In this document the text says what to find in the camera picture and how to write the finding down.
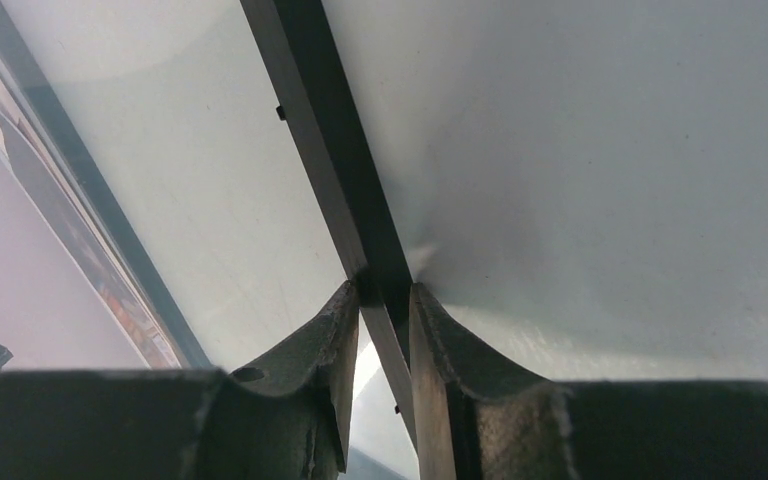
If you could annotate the cat photo print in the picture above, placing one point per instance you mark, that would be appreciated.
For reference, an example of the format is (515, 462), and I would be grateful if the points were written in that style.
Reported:
(32, 164)

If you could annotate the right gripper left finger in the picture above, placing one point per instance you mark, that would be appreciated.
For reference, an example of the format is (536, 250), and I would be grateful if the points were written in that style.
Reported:
(284, 415)

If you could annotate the black picture frame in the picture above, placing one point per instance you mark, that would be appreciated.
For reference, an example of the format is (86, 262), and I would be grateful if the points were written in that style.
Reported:
(299, 54)

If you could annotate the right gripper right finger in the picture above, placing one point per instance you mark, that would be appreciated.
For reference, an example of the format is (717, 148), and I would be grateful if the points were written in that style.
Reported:
(479, 415)

